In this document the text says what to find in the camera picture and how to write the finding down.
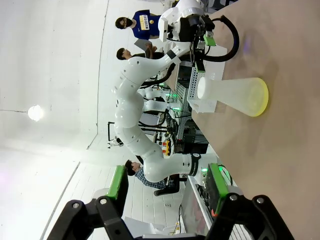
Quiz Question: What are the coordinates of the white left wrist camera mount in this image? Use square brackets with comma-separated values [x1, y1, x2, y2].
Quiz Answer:
[157, 17, 169, 43]

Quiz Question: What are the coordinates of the translucent plastic conical flask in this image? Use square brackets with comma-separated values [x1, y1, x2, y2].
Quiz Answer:
[197, 76, 270, 118]

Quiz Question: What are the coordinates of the yellow red emergency stop button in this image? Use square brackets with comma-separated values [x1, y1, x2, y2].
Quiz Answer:
[162, 139, 173, 156]

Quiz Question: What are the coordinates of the dark-clothed person holding tablet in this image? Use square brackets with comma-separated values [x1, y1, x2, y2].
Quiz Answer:
[116, 41, 166, 61]

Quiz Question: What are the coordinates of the seated person in plaid shirt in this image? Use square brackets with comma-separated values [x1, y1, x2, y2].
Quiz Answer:
[124, 159, 181, 197]

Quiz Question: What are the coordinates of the person in blue shirt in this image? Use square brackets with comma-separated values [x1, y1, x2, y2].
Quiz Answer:
[115, 10, 164, 41]

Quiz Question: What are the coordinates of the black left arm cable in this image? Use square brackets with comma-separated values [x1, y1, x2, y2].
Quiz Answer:
[201, 14, 240, 63]

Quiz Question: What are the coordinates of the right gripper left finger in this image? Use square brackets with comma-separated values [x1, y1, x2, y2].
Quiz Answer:
[46, 164, 141, 240]

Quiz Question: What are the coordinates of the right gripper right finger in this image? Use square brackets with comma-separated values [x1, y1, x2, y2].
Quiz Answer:
[204, 163, 296, 240]

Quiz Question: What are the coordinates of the black metal stand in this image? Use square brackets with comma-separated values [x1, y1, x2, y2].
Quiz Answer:
[107, 120, 119, 150]

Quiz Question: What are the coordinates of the grey tablet computer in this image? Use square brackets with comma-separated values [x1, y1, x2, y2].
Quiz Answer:
[133, 38, 154, 53]

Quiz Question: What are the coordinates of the white perforated plastic basket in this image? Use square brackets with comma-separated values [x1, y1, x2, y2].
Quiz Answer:
[185, 43, 229, 115]

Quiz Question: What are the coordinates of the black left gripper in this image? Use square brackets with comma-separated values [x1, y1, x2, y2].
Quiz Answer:
[180, 14, 217, 74]

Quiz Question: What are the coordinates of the round white ceiling lamp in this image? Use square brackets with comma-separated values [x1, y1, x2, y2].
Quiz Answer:
[27, 104, 44, 123]

